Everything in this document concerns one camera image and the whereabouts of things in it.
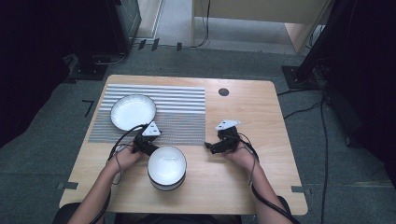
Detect dark curtain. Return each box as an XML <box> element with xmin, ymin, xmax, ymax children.
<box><xmin>323</xmin><ymin>0</ymin><xmax>396</xmax><ymax>188</ymax></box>
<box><xmin>0</xmin><ymin>0</ymin><xmax>113</xmax><ymax>149</ymax></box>

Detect thin grey left gripper cable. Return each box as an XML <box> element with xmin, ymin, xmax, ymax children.
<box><xmin>111</xmin><ymin>143</ymin><xmax>132</xmax><ymax>186</ymax></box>

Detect dark cabinet with glass side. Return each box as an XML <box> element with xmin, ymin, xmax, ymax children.
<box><xmin>106</xmin><ymin>0</ymin><xmax>143</xmax><ymax>54</ymax></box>

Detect light wooden furniture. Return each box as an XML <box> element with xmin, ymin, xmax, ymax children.
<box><xmin>191</xmin><ymin>0</ymin><xmax>332</xmax><ymax>54</ymax></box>

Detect person's dark clothing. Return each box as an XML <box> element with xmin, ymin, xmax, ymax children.
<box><xmin>50</xmin><ymin>195</ymin><xmax>293</xmax><ymax>224</ymax></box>

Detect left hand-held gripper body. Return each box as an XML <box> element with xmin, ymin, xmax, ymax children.
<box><xmin>133</xmin><ymin>120</ymin><xmax>163</xmax><ymax>154</ymax></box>

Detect black stand base plate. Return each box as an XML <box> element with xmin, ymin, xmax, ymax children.
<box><xmin>67</xmin><ymin>53</ymin><xmax>109</xmax><ymax>82</ymax></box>

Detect long black floor cable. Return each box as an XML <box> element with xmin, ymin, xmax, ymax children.
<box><xmin>318</xmin><ymin>92</ymin><xmax>330</xmax><ymax>224</ymax></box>

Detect grey tape strip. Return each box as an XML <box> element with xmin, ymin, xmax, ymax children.
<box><xmin>56</xmin><ymin>181</ymin><xmax>79</xmax><ymax>191</ymax></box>
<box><xmin>290</xmin><ymin>185</ymin><xmax>313</xmax><ymax>197</ymax></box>

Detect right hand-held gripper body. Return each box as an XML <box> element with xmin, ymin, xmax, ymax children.
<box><xmin>215</xmin><ymin>119</ymin><xmax>241</xmax><ymax>153</ymax></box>

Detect grey striped placemat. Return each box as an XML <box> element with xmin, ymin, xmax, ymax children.
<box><xmin>88</xmin><ymin>83</ymin><xmax>206</xmax><ymax>147</ymax></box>

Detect person's left hand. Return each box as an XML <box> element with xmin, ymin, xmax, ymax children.
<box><xmin>110</xmin><ymin>145</ymin><xmax>146</xmax><ymax>174</ymax></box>

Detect thick black right gripper cable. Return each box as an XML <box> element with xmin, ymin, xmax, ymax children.
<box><xmin>230</xmin><ymin>133</ymin><xmax>302</xmax><ymax>224</ymax></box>

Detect black tape corner mark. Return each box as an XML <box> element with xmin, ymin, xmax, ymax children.
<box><xmin>81</xmin><ymin>99</ymin><xmax>95</xmax><ymax>119</ymax></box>

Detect black metal stand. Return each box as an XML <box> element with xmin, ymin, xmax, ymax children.
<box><xmin>281</xmin><ymin>0</ymin><xmax>359</xmax><ymax>91</ymax></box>

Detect white plate with dark rim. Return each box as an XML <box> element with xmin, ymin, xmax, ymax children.
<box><xmin>110</xmin><ymin>93</ymin><xmax>158</xmax><ymax>132</ymax></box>

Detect thin grey gripper cable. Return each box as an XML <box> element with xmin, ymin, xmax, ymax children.
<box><xmin>238</xmin><ymin>132</ymin><xmax>258</xmax><ymax>187</ymax></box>
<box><xmin>111</xmin><ymin>143</ymin><xmax>132</xmax><ymax>186</ymax></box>

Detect thin grey right gripper cable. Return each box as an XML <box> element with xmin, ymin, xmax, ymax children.
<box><xmin>238</xmin><ymin>132</ymin><xmax>258</xmax><ymax>187</ymax></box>

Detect person's right hand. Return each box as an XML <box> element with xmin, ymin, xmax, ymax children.
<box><xmin>224</xmin><ymin>142</ymin><xmax>260</xmax><ymax>173</ymax></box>

